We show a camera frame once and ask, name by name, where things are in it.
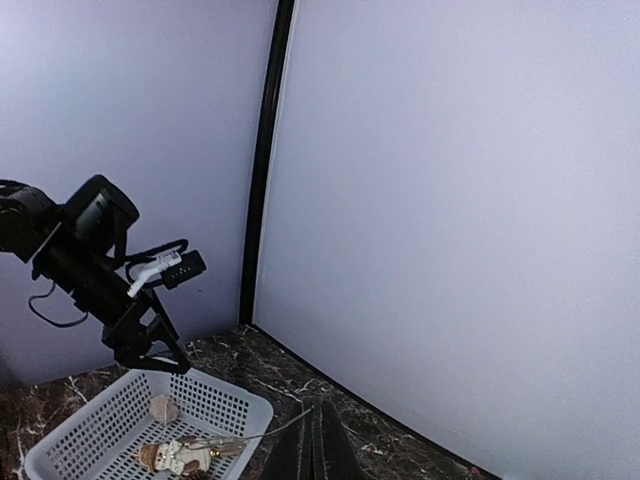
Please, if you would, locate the white plastic basket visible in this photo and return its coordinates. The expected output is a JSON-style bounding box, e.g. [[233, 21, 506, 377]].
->
[[24, 369, 273, 479]]

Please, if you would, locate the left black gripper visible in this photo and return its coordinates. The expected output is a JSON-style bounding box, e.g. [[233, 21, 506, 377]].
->
[[102, 289, 191, 374]]

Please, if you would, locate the beige fluffy ornament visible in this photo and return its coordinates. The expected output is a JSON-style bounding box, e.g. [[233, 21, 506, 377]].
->
[[149, 395, 179, 425]]

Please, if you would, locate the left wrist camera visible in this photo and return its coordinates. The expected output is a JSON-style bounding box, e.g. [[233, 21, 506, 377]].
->
[[125, 239, 207, 298]]

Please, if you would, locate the brown pine cone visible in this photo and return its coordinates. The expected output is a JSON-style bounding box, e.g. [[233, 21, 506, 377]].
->
[[184, 469, 209, 480]]

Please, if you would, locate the knit doll ornament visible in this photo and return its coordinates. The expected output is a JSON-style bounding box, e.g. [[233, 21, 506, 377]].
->
[[137, 437, 217, 476]]

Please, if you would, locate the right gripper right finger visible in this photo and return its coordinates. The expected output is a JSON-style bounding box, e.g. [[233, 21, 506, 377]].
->
[[312, 401, 363, 480]]

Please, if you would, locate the left black frame post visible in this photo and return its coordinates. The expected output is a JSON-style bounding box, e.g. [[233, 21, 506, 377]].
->
[[238, 0, 296, 325]]

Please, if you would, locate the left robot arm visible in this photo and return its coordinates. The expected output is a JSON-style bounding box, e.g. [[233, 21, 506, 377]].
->
[[1, 174, 191, 374]]

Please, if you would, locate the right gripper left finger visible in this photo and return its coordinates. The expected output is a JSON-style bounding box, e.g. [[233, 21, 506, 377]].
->
[[260, 403, 313, 480]]

